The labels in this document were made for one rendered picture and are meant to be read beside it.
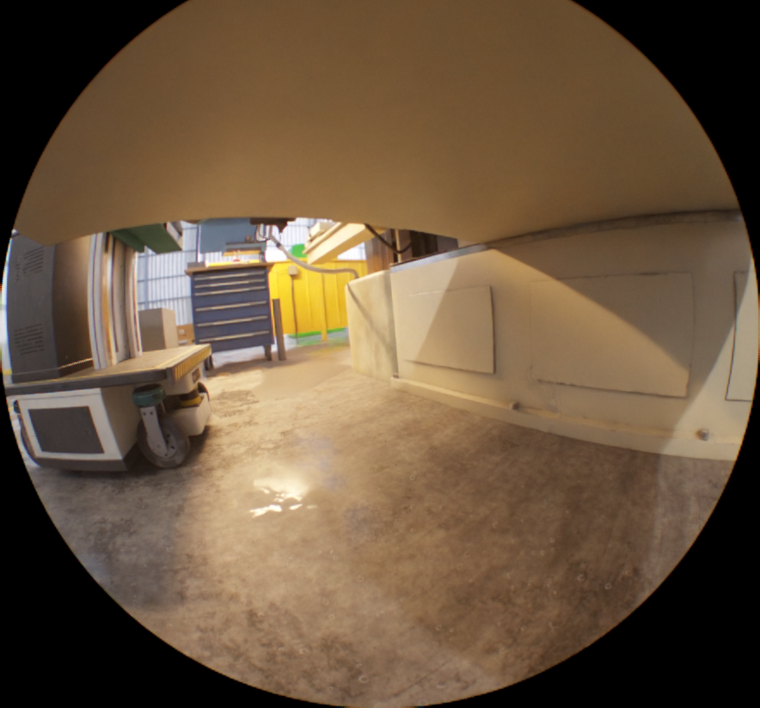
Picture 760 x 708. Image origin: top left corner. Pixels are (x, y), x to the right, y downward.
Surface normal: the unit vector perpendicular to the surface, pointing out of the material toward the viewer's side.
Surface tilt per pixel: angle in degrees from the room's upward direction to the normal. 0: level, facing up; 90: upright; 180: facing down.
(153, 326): 90
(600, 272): 90
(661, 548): 0
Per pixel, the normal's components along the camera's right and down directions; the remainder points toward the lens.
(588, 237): -0.82, 0.12
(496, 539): -0.09, -0.99
